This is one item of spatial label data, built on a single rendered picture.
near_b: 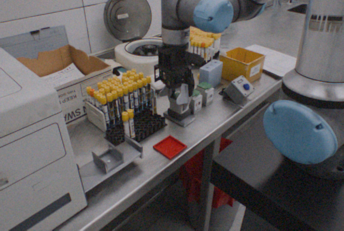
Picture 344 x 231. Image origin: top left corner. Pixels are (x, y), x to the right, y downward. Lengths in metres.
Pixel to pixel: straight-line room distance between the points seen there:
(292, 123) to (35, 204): 0.46
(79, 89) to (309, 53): 0.63
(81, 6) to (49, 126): 0.77
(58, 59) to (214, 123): 0.63
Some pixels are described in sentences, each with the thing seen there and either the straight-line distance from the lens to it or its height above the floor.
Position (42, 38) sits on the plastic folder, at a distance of 1.11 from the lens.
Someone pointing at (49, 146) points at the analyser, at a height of 1.08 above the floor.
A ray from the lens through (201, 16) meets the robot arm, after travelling 0.57.
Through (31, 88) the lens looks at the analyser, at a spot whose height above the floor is 1.18.
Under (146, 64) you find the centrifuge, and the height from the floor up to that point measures 0.98.
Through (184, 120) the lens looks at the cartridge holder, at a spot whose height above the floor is 0.89.
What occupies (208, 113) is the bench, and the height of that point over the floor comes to 0.87.
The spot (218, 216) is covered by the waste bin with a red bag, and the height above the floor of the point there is 0.20.
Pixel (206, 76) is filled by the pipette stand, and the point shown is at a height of 0.95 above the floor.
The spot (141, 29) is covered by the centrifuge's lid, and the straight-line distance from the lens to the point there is 1.26.
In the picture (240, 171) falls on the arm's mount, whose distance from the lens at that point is 0.61.
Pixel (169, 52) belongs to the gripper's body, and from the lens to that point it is 0.68.
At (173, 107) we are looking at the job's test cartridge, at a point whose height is 0.92.
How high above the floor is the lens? 1.38
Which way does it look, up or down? 32 degrees down
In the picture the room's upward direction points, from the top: straight up
